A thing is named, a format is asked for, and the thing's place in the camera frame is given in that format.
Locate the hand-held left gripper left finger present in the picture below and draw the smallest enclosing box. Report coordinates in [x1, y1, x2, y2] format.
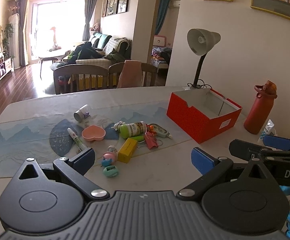
[11, 147, 110, 201]

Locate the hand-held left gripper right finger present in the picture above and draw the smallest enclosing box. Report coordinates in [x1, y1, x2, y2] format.
[176, 147, 273, 202]

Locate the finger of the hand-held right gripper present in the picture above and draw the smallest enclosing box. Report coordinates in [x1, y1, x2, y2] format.
[229, 139, 290, 161]
[263, 134, 290, 152]

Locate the pink and blue toy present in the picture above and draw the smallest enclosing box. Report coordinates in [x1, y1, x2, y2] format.
[101, 145, 118, 167]

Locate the white marker pen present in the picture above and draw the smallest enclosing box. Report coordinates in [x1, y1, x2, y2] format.
[67, 127, 88, 153]

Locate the pink heart-shaped dish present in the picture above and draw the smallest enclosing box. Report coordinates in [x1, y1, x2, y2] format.
[82, 124, 106, 142]

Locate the green pencil sharpener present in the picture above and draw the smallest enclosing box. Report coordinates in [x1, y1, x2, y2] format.
[102, 165, 120, 178]

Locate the small yellow box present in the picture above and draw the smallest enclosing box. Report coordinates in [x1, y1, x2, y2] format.
[117, 137, 138, 163]

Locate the red cardboard box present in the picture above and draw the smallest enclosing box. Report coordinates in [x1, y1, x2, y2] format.
[167, 88, 243, 144]

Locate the grey-blue correction tape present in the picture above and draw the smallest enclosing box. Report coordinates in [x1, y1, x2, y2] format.
[148, 123, 173, 139]

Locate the pink binder clip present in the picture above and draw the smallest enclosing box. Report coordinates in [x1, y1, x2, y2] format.
[143, 133, 163, 150]

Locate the green bottle with label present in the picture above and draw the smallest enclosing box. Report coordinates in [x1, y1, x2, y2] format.
[120, 121, 148, 139]

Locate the green highlighter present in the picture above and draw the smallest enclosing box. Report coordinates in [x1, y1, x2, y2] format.
[127, 135, 145, 143]

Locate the white plastic packet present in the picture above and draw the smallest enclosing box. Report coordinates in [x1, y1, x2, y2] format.
[260, 119, 279, 140]

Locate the red water bottle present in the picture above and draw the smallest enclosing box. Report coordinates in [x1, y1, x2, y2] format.
[244, 80, 278, 135]

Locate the small white bunny figure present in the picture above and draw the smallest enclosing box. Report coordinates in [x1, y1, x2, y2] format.
[111, 121, 125, 131]

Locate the small orange figure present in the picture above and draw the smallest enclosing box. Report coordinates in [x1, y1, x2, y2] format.
[147, 124, 158, 137]

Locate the blue printed table runner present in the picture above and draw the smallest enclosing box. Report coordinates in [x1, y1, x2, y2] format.
[0, 97, 193, 178]

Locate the wooden dining chair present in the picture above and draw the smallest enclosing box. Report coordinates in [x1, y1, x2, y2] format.
[108, 61, 158, 89]
[53, 64, 109, 95]

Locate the pink cloth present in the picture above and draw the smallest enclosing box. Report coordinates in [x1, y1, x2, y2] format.
[117, 60, 142, 88]

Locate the beige sofa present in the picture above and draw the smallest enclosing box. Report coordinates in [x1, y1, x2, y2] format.
[75, 32, 133, 68]

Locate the dark clothes pile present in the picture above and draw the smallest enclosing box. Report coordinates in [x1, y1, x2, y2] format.
[67, 41, 105, 64]

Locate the coffee table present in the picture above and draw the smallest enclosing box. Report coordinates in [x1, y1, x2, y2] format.
[38, 47, 70, 77]

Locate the bed with colourful bedding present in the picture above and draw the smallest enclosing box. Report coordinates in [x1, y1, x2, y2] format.
[150, 46, 173, 70]

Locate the grey desk lamp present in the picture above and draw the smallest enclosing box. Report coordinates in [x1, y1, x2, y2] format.
[187, 28, 221, 90]

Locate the white standing air conditioner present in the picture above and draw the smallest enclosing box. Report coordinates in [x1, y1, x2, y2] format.
[8, 13, 20, 67]

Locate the grey curtain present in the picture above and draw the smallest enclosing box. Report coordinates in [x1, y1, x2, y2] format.
[82, 0, 100, 42]
[17, 0, 29, 67]

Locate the green potted plant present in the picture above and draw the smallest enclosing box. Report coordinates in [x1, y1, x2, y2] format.
[2, 23, 15, 58]

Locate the blue bedroom curtain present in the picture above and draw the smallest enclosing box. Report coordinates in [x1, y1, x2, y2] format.
[155, 0, 170, 35]

